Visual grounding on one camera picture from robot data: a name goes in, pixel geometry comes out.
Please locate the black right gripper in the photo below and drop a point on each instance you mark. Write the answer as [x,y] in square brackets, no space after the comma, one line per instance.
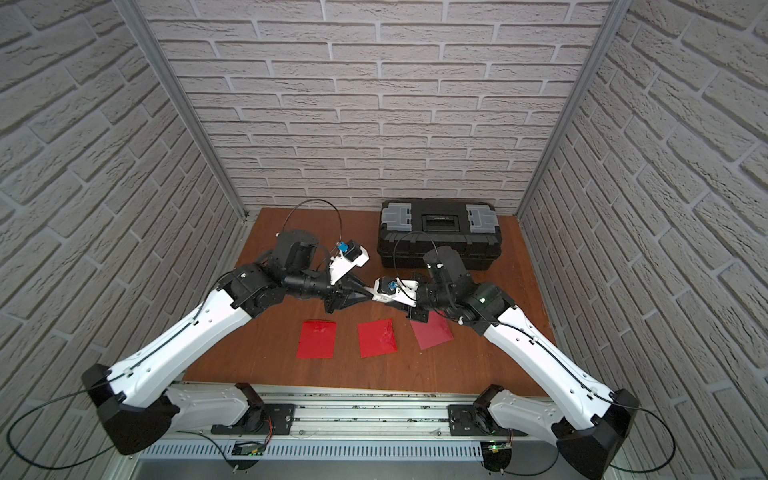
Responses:
[419,314]

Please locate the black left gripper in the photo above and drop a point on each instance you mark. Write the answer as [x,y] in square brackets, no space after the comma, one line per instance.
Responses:
[335,294]

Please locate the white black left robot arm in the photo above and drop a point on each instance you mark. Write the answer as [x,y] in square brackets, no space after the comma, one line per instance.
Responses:
[136,400]

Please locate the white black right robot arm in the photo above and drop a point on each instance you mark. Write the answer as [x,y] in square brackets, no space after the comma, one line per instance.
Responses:
[540,360]

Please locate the right red envelope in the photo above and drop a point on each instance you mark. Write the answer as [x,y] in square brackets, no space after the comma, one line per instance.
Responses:
[435,331]

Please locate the red envelope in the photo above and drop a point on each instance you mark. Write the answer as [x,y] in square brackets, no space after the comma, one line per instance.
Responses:
[376,338]
[435,331]
[317,340]

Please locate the middle red envelope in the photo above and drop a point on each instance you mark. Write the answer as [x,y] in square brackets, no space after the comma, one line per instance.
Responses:
[376,338]

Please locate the left red envelope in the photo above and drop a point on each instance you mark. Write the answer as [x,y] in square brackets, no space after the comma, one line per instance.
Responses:
[317,340]

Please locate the black plastic toolbox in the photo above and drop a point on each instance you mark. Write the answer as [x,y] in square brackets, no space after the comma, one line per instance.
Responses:
[411,227]

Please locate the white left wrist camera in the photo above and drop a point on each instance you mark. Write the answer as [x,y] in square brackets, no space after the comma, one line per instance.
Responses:
[350,255]

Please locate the aluminium right corner post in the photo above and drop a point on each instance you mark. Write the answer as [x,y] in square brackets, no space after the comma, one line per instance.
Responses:
[614,17]

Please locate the aluminium corner post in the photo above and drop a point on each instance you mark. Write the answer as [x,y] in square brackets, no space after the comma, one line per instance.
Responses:
[140,28]
[614,17]

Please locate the aluminium left corner post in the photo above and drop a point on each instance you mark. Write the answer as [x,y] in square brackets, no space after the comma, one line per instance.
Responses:
[140,28]

